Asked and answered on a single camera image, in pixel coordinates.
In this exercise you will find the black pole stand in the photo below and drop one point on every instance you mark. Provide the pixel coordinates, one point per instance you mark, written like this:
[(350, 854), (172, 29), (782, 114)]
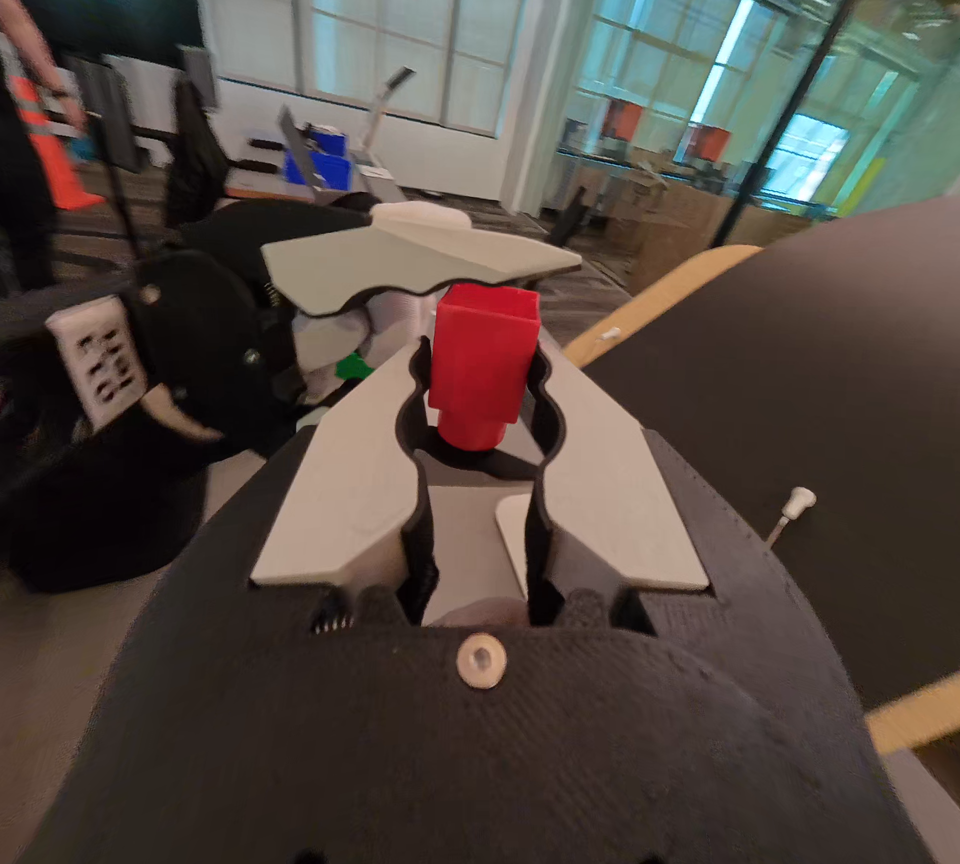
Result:
[(810, 76)]

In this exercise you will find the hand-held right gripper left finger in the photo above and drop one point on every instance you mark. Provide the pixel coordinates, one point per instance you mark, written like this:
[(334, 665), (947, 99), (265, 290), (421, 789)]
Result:
[(337, 504)]

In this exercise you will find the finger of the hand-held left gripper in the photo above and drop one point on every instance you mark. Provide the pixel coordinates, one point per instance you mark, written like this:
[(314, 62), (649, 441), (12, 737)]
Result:
[(405, 264), (330, 339)]

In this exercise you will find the black draped office chair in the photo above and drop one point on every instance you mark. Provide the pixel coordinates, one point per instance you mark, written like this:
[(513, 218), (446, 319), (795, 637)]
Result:
[(195, 159)]

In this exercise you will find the person's left hand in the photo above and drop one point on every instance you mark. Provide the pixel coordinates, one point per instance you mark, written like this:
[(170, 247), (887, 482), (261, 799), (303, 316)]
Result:
[(397, 324)]

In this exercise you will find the dark panel stand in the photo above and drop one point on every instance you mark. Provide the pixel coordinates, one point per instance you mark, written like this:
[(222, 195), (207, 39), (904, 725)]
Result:
[(112, 121)]

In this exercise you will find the red panel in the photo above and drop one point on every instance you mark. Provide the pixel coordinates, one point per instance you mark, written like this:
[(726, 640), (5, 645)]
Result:
[(626, 119), (706, 142)]

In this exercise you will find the orange traffic cone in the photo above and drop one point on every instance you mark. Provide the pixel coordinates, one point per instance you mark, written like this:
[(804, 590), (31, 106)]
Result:
[(56, 159)]

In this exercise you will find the blue plastic bin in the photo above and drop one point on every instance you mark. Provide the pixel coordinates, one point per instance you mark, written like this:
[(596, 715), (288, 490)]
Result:
[(322, 166)]

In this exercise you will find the green plastic bin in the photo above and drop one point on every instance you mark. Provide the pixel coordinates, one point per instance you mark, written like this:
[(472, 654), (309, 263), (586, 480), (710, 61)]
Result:
[(352, 367)]

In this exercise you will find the red toy brick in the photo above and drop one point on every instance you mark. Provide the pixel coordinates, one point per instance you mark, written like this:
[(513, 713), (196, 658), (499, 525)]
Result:
[(480, 354)]

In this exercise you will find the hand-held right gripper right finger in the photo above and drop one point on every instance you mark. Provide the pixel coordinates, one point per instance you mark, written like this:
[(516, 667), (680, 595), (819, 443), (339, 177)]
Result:
[(622, 504)]

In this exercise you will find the cardboard box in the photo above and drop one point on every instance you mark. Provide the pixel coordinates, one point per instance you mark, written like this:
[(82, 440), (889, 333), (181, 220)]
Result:
[(675, 226)]

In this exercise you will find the background wooden edged desk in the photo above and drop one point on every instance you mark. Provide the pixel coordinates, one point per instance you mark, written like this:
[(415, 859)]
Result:
[(375, 185)]

